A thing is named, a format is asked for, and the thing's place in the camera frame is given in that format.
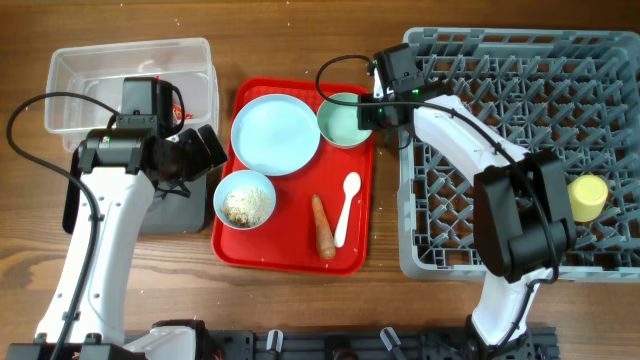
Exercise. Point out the blue bowl with food scraps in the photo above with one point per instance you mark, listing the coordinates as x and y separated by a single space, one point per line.
244 200

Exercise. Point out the black plastic bin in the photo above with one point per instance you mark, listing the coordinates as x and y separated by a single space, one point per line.
170 215

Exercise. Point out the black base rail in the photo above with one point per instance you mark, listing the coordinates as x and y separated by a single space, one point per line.
435 343

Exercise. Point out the white plastic spoon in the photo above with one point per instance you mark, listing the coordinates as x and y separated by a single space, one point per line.
351 186

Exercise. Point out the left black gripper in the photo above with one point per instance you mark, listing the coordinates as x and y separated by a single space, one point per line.
198 153

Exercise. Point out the red snack wrapper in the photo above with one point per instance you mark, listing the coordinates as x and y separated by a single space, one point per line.
179 112

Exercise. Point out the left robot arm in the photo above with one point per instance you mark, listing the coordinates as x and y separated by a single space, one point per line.
85 319

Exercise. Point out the grey dishwasher rack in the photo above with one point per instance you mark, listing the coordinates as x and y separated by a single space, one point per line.
575 93

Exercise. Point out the mint green bowl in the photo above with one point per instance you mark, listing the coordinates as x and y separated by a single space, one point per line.
338 124

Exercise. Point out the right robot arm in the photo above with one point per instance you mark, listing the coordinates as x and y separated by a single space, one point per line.
522 217

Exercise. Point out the yellow plastic cup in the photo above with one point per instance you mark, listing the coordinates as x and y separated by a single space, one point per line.
587 195

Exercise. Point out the light blue plate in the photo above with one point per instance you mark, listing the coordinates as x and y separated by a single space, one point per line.
275 134

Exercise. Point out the clear plastic bin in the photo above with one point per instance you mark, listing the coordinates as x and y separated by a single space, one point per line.
99 71

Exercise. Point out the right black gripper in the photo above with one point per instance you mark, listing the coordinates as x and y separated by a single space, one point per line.
370 118

